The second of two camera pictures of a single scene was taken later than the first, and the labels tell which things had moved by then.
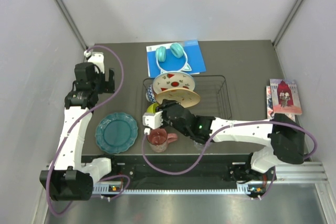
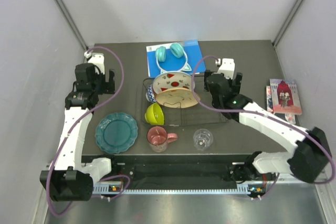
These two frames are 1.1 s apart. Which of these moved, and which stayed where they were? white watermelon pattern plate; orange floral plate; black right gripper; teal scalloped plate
Moved: black right gripper
Stayed: orange floral plate; teal scalloped plate; white watermelon pattern plate
